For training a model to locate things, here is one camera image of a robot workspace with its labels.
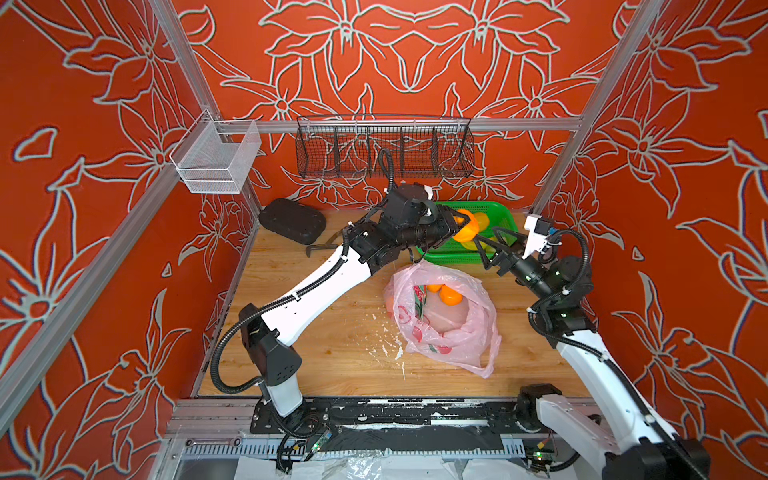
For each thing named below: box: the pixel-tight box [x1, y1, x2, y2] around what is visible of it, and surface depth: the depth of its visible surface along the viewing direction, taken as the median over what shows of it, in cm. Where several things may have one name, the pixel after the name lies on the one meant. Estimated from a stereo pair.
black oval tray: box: [259, 198, 326, 245], surface depth 113 cm
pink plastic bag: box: [385, 259, 502, 379], surface depth 83 cm
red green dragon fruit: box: [413, 285, 428, 320], surface depth 89 cm
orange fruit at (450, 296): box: [439, 284, 464, 306], surface depth 92 cm
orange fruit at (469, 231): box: [452, 208, 479, 243], surface depth 64 cm
